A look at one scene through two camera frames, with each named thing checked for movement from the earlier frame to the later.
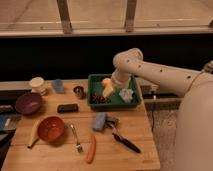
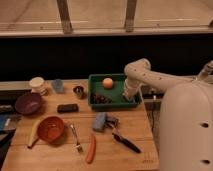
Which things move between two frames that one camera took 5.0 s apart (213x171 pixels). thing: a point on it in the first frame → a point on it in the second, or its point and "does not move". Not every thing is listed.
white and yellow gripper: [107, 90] → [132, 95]
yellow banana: [34, 136] does not move
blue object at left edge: [8, 122] does not move
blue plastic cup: [58, 86] does not move
